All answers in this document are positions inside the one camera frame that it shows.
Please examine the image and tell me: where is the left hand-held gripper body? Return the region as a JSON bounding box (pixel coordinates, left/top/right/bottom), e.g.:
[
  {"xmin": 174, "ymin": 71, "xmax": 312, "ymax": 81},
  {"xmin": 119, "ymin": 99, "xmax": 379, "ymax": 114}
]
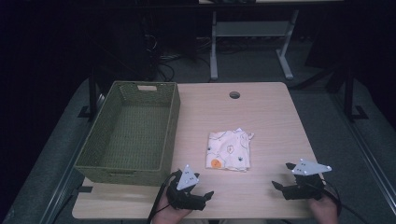
[{"xmin": 166, "ymin": 163, "xmax": 207, "ymax": 212}]

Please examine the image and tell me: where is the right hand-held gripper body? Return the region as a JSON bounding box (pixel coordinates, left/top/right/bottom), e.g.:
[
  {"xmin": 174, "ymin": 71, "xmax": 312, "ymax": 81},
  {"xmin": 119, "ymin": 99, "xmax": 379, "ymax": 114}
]
[{"xmin": 281, "ymin": 158, "xmax": 332, "ymax": 202}]

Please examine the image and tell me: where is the person's left hand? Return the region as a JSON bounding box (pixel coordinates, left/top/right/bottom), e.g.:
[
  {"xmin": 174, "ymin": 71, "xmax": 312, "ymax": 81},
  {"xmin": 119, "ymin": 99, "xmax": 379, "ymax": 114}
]
[{"xmin": 150, "ymin": 198, "xmax": 193, "ymax": 224}]

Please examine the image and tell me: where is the person's right hand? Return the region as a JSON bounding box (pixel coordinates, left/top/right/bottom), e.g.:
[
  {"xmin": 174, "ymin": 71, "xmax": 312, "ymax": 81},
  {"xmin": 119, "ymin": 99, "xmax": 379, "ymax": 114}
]
[{"xmin": 307, "ymin": 189, "xmax": 339, "ymax": 224}]

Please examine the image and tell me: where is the folded white patterned cloth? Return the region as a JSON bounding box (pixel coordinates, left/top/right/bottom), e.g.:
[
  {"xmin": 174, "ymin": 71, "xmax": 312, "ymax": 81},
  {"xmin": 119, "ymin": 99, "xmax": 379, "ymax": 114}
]
[{"xmin": 205, "ymin": 127, "xmax": 255, "ymax": 173}]

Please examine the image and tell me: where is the green woven basket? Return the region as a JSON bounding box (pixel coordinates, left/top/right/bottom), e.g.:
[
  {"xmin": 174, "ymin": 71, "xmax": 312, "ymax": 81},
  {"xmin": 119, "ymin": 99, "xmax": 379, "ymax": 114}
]
[{"xmin": 74, "ymin": 80, "xmax": 182, "ymax": 188}]

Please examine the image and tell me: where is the black stand leg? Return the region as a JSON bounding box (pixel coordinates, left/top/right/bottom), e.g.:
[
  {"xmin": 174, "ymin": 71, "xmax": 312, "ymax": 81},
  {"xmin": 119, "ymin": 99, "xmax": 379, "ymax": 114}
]
[
  {"xmin": 343, "ymin": 66, "xmax": 369, "ymax": 122},
  {"xmin": 77, "ymin": 65, "xmax": 101, "ymax": 121}
]

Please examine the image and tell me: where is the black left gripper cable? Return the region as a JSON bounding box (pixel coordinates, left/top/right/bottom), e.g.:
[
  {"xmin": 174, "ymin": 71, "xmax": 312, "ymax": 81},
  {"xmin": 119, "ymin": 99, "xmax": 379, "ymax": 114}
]
[{"xmin": 147, "ymin": 173, "xmax": 177, "ymax": 224}]

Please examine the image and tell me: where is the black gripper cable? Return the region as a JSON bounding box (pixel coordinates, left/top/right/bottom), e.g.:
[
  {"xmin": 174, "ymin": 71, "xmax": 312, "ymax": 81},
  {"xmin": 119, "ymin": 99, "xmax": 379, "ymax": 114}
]
[
  {"xmin": 147, "ymin": 173, "xmax": 177, "ymax": 224},
  {"xmin": 322, "ymin": 178, "xmax": 370, "ymax": 224}
]

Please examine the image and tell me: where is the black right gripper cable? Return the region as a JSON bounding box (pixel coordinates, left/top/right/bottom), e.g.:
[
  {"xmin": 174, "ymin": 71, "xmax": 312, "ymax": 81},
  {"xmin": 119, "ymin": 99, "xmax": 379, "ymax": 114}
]
[{"xmin": 322, "ymin": 178, "xmax": 370, "ymax": 224}]

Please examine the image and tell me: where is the bundle of floor cables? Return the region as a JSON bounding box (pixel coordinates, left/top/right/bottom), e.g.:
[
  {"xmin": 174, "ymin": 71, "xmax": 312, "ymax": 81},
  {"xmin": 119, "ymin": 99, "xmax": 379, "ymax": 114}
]
[{"xmin": 146, "ymin": 32, "xmax": 213, "ymax": 82}]

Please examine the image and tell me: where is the white metal table frame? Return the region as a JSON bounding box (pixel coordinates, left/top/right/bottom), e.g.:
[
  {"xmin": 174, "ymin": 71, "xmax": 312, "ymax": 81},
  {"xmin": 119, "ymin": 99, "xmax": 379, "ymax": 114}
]
[{"xmin": 209, "ymin": 8, "xmax": 301, "ymax": 81}]

